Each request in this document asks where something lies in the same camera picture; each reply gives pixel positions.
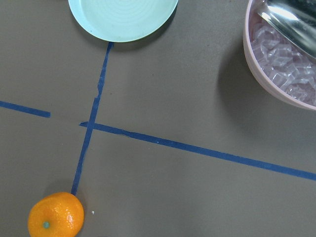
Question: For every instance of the orange mandarin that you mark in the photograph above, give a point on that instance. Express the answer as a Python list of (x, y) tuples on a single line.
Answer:
[(57, 215)]

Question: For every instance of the metal scoop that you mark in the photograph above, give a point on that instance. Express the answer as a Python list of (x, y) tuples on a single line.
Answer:
[(294, 19)]

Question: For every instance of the pink bowl with ice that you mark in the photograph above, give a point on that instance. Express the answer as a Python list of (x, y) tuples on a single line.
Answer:
[(252, 18)]

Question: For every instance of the green plate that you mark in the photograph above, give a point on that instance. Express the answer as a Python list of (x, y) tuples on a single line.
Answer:
[(121, 20)]

